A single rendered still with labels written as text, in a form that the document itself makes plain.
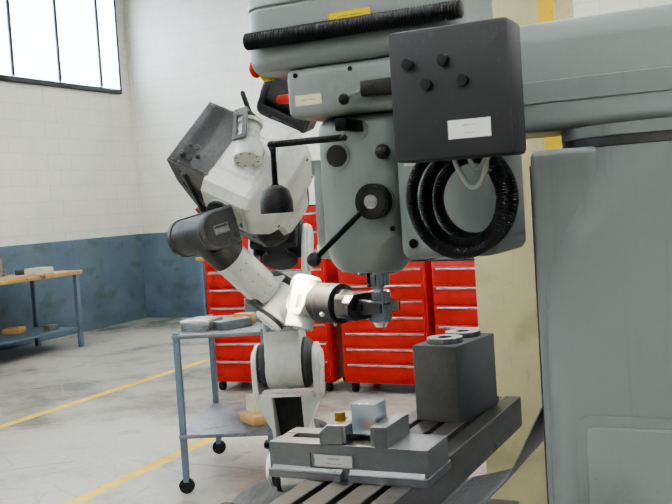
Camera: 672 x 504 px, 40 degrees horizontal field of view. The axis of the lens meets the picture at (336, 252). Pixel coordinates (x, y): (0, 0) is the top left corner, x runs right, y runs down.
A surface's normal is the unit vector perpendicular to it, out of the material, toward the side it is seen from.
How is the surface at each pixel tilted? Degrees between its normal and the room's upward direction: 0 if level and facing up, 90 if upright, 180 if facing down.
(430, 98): 90
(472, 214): 90
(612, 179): 76
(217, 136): 59
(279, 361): 81
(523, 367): 90
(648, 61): 90
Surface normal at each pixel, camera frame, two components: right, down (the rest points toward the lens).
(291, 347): -0.13, -0.10
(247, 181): -0.14, -0.47
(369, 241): -0.39, 0.39
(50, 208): 0.90, -0.04
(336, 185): -0.52, 0.07
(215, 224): 0.70, -0.15
